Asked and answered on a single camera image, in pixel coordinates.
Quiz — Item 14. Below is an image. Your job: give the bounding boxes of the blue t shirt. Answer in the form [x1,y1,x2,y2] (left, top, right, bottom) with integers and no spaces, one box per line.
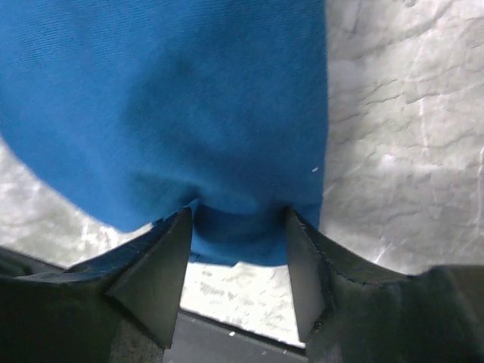
[1,1,328,266]

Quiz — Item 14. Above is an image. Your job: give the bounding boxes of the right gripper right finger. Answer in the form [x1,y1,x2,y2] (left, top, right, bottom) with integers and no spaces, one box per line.
[285,207,408,343]

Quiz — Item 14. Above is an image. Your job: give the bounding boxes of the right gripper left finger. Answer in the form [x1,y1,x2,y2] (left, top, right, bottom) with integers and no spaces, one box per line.
[67,208,192,349]

